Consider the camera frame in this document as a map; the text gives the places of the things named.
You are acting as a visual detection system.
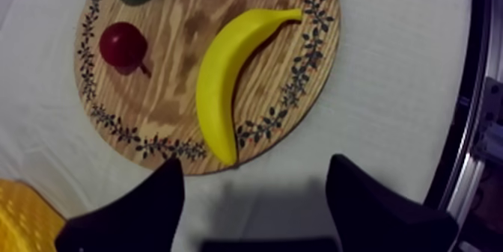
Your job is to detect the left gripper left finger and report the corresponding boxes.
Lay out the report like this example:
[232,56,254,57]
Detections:
[54,157,186,252]

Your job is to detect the yellow toy banana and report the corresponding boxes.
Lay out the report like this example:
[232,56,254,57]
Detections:
[195,7,303,167]

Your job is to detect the round wooden board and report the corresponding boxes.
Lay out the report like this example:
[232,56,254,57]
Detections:
[73,0,341,176]

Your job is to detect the small red fruit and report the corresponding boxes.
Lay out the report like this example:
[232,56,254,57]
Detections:
[99,22,152,78]

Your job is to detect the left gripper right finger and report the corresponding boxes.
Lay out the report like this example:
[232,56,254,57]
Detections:
[325,153,460,252]

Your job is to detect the silver metal bar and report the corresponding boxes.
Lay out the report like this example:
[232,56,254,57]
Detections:
[438,0,503,227]

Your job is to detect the yellow plastic basket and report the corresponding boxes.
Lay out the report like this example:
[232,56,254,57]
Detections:
[0,179,67,252]

